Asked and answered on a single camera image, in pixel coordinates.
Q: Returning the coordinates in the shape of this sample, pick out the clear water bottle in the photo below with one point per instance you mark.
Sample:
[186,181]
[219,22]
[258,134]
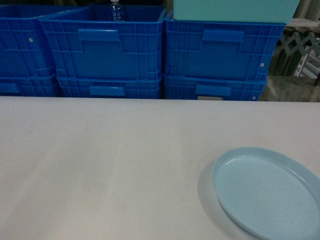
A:
[116,11]

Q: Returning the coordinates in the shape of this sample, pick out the blue crate top middle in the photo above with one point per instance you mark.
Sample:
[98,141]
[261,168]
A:
[86,44]

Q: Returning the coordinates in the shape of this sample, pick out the expandable roller conveyor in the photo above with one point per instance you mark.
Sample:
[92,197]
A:
[297,53]

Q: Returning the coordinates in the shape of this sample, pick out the teal storage box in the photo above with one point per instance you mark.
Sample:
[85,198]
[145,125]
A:
[253,11]

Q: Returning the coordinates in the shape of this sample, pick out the blue crate bottom right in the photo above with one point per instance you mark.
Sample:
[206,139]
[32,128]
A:
[188,88]

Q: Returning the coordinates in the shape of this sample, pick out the blue crate top right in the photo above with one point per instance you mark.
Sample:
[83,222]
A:
[240,51]

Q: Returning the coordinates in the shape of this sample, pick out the blue crate top left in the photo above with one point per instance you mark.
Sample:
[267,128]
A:
[24,47]

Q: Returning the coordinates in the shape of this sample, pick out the blue crate bottom middle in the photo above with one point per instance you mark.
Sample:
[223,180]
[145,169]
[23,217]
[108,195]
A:
[74,87]

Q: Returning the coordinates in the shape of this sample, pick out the blue crate bottom left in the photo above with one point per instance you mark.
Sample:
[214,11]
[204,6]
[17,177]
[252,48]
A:
[30,86]

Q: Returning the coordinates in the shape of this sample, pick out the light blue oval tray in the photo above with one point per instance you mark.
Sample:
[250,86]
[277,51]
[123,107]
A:
[268,194]

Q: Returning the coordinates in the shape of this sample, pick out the blue crate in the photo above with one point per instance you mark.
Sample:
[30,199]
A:
[188,88]
[74,87]
[240,51]
[30,86]
[86,44]
[24,47]

